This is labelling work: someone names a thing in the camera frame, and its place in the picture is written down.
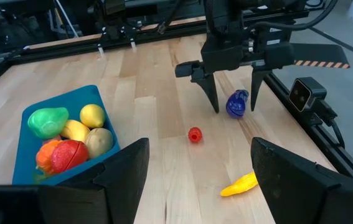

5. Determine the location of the yellow lemon toy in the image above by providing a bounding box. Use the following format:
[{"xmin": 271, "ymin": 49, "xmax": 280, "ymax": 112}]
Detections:
[{"xmin": 79, "ymin": 103, "xmax": 106, "ymax": 129}]

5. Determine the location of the black orange striped floor mat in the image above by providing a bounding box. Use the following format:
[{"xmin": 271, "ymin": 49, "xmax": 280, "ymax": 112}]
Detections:
[{"xmin": 291, "ymin": 43, "xmax": 351, "ymax": 70}]

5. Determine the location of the white rod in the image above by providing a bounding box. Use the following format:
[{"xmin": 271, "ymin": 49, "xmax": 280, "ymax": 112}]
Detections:
[{"xmin": 54, "ymin": 0, "xmax": 79, "ymax": 38}]

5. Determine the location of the blue plastic tupperware container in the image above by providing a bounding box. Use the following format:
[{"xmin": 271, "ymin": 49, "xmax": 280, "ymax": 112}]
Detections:
[{"xmin": 11, "ymin": 84, "xmax": 121, "ymax": 187}]

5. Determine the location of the green bell pepper toy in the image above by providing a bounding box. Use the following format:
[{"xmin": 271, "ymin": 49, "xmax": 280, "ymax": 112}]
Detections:
[{"xmin": 27, "ymin": 106, "xmax": 70, "ymax": 140}]

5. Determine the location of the brown potato toy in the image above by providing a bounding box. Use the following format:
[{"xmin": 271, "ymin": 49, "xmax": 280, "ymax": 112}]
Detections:
[{"xmin": 84, "ymin": 127, "xmax": 115, "ymax": 160}]

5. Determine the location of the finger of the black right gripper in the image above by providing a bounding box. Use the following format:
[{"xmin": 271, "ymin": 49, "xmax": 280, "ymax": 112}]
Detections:
[
  {"xmin": 191, "ymin": 72, "xmax": 220, "ymax": 114},
  {"xmin": 250, "ymin": 68, "xmax": 273, "ymax": 112}
]

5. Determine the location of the yellow banana toy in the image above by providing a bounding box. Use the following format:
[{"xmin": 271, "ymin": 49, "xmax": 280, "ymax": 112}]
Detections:
[{"xmin": 59, "ymin": 119, "xmax": 91, "ymax": 143}]

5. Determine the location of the small red raspberry toy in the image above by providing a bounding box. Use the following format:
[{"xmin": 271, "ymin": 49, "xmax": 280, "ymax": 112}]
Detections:
[{"xmin": 187, "ymin": 126, "xmax": 204, "ymax": 144}]

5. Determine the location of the orange fruit toy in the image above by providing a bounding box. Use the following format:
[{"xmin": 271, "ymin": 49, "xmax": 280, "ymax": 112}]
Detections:
[{"xmin": 35, "ymin": 139, "xmax": 62, "ymax": 175}]

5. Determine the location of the red plastic strawberry toy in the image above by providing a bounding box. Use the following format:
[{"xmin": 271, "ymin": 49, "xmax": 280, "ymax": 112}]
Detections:
[{"xmin": 50, "ymin": 139, "xmax": 89, "ymax": 174}]

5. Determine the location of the purple eggplant toy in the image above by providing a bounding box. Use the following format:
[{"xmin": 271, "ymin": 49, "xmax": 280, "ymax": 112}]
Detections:
[{"xmin": 225, "ymin": 89, "xmax": 250, "ymax": 119}]

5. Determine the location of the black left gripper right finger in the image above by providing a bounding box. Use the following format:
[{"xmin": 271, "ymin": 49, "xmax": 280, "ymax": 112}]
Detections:
[{"xmin": 250, "ymin": 136, "xmax": 353, "ymax": 224}]

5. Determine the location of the black aluminium table frame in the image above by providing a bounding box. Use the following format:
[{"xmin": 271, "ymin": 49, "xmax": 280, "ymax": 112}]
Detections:
[{"xmin": 0, "ymin": 9, "xmax": 353, "ymax": 187}]

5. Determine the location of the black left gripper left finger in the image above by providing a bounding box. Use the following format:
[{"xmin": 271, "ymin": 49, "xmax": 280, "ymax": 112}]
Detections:
[{"xmin": 37, "ymin": 138, "xmax": 151, "ymax": 224}]

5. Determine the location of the yellow corn toy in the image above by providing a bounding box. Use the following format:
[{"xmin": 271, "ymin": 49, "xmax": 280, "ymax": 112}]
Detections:
[{"xmin": 220, "ymin": 171, "xmax": 259, "ymax": 197}]

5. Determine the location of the black table-level camera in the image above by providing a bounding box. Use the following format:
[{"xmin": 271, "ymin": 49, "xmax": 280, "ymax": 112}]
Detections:
[{"xmin": 288, "ymin": 77, "xmax": 347, "ymax": 150}]

